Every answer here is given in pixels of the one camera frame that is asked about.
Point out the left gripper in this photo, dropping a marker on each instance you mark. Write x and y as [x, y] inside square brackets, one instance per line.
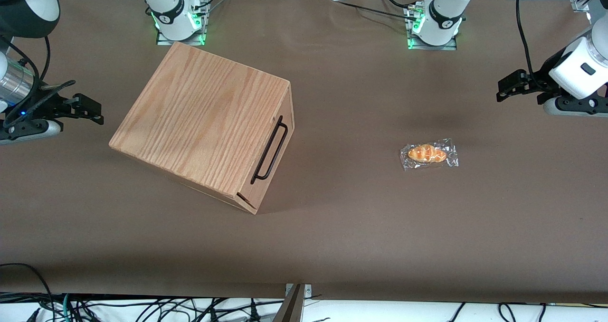
[540, 80]

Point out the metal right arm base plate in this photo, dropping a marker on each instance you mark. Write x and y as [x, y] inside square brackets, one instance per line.
[164, 41]

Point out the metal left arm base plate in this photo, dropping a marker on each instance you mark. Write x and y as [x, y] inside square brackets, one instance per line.
[449, 47]

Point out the light oak wooden drawer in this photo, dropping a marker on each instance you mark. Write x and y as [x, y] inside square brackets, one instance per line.
[259, 192]

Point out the light oak wooden cabinet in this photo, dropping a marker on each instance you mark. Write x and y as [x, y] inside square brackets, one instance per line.
[190, 113]

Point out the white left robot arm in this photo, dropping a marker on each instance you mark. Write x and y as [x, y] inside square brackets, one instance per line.
[446, 8]

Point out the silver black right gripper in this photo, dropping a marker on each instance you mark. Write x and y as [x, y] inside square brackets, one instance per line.
[46, 106]

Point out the plastic wrapped bread roll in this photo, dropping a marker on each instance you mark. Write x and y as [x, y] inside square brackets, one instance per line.
[427, 153]

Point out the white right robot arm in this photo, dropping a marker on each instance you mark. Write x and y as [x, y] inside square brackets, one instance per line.
[166, 4]

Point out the brown table cover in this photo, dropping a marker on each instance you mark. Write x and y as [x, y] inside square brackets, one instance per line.
[356, 241]

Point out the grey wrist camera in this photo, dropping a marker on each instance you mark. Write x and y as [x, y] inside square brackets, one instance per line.
[47, 129]
[551, 107]

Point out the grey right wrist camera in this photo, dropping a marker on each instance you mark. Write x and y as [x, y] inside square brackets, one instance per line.
[47, 129]

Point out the small metal clamp plate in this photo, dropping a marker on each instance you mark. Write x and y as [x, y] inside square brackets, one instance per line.
[308, 291]

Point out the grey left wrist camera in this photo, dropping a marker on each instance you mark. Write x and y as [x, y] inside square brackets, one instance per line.
[551, 107]

